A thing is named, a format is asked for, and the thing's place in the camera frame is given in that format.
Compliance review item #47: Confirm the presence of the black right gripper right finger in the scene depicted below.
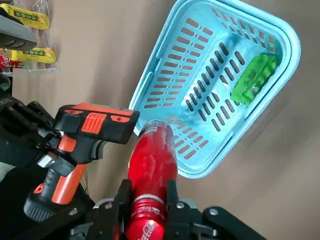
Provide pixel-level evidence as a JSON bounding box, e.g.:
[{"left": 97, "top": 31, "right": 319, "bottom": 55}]
[{"left": 165, "top": 178, "right": 266, "bottom": 240}]

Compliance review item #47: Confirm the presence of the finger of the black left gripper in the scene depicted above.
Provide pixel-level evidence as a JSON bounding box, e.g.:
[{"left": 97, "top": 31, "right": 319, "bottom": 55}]
[
  {"left": 26, "top": 100, "right": 63, "bottom": 142},
  {"left": 24, "top": 149, "right": 76, "bottom": 177}
]

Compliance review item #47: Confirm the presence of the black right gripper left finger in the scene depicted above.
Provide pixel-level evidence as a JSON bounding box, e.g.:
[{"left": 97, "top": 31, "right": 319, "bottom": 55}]
[{"left": 14, "top": 178, "right": 134, "bottom": 240}]

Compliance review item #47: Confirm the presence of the orange black barcode scanner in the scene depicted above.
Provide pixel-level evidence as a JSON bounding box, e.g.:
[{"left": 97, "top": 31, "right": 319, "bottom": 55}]
[{"left": 23, "top": 101, "right": 141, "bottom": 224}]

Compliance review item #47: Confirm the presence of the red cola bottle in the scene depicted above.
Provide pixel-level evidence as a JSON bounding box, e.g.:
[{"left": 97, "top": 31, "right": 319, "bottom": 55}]
[
  {"left": 0, "top": 54, "right": 25, "bottom": 69},
  {"left": 124, "top": 119, "right": 180, "bottom": 240}
]

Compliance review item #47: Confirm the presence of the green snack packet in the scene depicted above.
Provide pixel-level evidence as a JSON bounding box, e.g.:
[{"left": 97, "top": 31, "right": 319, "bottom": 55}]
[{"left": 230, "top": 52, "right": 279, "bottom": 108}]

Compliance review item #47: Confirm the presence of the light blue plastic basket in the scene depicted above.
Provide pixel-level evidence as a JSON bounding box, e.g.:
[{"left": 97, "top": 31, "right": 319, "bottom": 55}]
[{"left": 128, "top": 0, "right": 302, "bottom": 180}]

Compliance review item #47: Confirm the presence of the clear acrylic bottle shelf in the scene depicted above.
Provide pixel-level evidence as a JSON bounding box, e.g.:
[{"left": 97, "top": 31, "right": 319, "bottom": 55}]
[{"left": 9, "top": 0, "right": 61, "bottom": 74}]

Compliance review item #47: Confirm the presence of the yellow tea bottle orange cap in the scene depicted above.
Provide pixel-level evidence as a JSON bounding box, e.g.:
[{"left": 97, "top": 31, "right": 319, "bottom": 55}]
[
  {"left": 6, "top": 46, "right": 58, "bottom": 64},
  {"left": 0, "top": 5, "right": 50, "bottom": 30}
]

